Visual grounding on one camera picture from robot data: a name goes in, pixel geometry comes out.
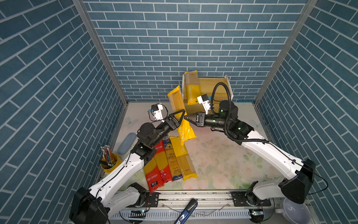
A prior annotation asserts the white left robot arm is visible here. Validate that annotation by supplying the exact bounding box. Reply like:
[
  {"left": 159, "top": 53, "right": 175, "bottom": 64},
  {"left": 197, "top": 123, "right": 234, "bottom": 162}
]
[{"left": 69, "top": 109, "right": 186, "bottom": 224}]

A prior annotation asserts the yellow pencil cup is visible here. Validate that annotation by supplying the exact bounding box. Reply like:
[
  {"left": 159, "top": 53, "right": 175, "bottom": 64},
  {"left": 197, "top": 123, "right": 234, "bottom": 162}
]
[{"left": 99, "top": 145, "right": 122, "bottom": 174}]

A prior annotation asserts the red spaghetti bag outer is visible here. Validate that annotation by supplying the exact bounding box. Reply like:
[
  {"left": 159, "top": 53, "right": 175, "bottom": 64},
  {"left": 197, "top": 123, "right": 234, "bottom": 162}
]
[{"left": 143, "top": 158, "right": 164, "bottom": 193}]

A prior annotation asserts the wooden two-tier shelf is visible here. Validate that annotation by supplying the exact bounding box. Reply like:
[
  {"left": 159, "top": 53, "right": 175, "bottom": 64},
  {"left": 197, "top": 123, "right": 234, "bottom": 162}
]
[{"left": 181, "top": 74, "right": 234, "bottom": 115}]

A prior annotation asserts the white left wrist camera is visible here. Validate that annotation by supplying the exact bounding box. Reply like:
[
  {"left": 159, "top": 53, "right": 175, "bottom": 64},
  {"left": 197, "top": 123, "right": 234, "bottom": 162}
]
[{"left": 148, "top": 103, "right": 169, "bottom": 122}]

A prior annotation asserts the blue moli pasta bag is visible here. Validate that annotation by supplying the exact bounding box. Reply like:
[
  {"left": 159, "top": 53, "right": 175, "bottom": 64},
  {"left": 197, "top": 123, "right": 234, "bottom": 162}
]
[{"left": 163, "top": 139, "right": 183, "bottom": 181}]

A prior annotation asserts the yellow pastatime bag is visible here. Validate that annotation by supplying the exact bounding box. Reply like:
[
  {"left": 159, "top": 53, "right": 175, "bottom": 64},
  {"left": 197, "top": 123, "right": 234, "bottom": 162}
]
[
  {"left": 167, "top": 86, "right": 197, "bottom": 146},
  {"left": 184, "top": 71, "right": 201, "bottom": 105},
  {"left": 170, "top": 136, "right": 198, "bottom": 181}
]

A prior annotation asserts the white bowl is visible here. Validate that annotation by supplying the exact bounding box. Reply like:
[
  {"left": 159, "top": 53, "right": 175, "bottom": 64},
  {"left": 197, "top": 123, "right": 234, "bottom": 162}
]
[{"left": 275, "top": 198, "right": 310, "bottom": 224}]

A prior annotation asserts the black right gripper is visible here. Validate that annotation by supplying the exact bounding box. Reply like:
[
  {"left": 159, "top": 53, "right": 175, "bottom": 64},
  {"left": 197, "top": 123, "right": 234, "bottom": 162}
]
[{"left": 185, "top": 111, "right": 230, "bottom": 130}]

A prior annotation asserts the grey-blue glasses case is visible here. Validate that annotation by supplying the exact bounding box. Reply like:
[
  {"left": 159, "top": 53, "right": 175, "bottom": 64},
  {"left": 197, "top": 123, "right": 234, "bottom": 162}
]
[{"left": 117, "top": 133, "right": 137, "bottom": 155}]

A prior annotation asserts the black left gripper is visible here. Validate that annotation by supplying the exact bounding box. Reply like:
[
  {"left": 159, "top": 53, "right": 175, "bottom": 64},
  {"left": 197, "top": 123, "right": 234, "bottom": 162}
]
[{"left": 149, "top": 111, "right": 184, "bottom": 148}]

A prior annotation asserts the red spaghetti bag inner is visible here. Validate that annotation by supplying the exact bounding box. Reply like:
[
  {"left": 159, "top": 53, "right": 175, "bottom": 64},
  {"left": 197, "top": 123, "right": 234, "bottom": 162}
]
[{"left": 154, "top": 140, "right": 172, "bottom": 183}]

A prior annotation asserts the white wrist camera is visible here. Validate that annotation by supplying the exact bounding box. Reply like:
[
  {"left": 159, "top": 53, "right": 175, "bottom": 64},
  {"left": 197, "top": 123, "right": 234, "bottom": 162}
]
[
  {"left": 148, "top": 103, "right": 169, "bottom": 122},
  {"left": 197, "top": 94, "right": 211, "bottom": 115}
]

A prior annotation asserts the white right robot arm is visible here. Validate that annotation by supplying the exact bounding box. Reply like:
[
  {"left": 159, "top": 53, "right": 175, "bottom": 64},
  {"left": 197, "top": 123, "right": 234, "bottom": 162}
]
[{"left": 184, "top": 100, "right": 316, "bottom": 206}]

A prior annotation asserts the red spaghetti bag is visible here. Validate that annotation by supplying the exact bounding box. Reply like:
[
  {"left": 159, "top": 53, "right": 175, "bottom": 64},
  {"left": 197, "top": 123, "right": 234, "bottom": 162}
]
[
  {"left": 143, "top": 158, "right": 164, "bottom": 193},
  {"left": 154, "top": 140, "right": 172, "bottom": 183}
]

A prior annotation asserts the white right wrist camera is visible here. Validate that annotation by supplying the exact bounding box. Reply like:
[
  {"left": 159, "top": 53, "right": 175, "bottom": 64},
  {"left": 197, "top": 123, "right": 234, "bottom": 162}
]
[{"left": 197, "top": 94, "right": 211, "bottom": 115}]

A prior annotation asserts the blue black handheld tool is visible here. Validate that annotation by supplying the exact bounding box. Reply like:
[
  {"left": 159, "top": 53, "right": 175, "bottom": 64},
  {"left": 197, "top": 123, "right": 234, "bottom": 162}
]
[{"left": 174, "top": 198, "right": 198, "bottom": 224}]

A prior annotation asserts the aluminium mounting rail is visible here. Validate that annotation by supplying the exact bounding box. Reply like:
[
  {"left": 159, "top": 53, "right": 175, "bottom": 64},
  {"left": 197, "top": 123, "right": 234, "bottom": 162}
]
[{"left": 72, "top": 189, "right": 317, "bottom": 224}]

